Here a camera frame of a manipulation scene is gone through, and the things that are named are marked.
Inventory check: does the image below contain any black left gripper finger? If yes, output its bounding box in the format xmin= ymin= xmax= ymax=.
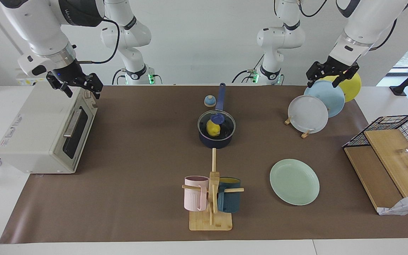
xmin=306 ymin=62 xmax=327 ymax=89
xmin=332 ymin=63 xmax=361 ymax=89

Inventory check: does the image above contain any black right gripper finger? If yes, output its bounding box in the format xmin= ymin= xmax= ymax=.
xmin=46 ymin=72 xmax=73 ymax=98
xmin=83 ymin=73 xmax=104 ymax=100

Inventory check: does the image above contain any glass lid with blue knob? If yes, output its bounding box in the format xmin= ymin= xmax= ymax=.
xmin=198 ymin=110 xmax=236 ymax=141

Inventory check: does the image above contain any yellow plate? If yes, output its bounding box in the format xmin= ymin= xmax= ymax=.
xmin=323 ymin=72 xmax=362 ymax=103

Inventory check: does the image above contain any light blue plate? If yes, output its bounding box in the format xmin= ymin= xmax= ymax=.
xmin=304 ymin=80 xmax=345 ymax=118

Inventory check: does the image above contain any grey plate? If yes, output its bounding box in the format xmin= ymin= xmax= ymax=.
xmin=288 ymin=95 xmax=329 ymax=134

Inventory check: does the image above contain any wooden plate rack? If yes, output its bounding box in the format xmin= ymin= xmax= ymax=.
xmin=284 ymin=113 xmax=313 ymax=139

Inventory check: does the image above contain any pale green plate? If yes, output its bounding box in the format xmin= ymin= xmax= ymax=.
xmin=270 ymin=159 xmax=320 ymax=206

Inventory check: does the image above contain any dark blue pot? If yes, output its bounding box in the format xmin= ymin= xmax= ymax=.
xmin=198 ymin=83 xmax=236 ymax=149

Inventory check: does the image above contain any white power strip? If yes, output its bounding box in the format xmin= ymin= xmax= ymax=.
xmin=16 ymin=68 xmax=50 ymax=86

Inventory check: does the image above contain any beige toaster oven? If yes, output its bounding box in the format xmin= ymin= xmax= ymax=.
xmin=0 ymin=82 xmax=98 ymax=174

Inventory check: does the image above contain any brown table mat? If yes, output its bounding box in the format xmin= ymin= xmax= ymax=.
xmin=0 ymin=85 xmax=408 ymax=244

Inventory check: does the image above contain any wooden box with basket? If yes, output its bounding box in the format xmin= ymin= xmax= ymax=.
xmin=378 ymin=193 xmax=408 ymax=216

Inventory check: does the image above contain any pink ribbed mug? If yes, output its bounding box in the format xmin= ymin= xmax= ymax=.
xmin=184 ymin=176 xmax=210 ymax=212

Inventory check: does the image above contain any dark teal mug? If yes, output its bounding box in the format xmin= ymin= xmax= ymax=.
xmin=217 ymin=177 xmax=242 ymax=213

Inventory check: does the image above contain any wooden mug tree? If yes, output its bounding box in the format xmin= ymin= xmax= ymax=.
xmin=182 ymin=148 xmax=244 ymax=231

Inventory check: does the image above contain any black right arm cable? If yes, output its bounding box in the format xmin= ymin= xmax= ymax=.
xmin=75 ymin=18 xmax=121 ymax=64

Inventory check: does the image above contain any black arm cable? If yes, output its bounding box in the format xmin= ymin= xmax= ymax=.
xmin=75 ymin=18 xmax=121 ymax=64
xmin=368 ymin=18 xmax=398 ymax=51

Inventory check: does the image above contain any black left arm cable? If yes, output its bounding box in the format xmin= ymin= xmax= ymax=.
xmin=368 ymin=18 xmax=398 ymax=51

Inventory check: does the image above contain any black wire rack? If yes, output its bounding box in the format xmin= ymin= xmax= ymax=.
xmin=343 ymin=114 xmax=408 ymax=163

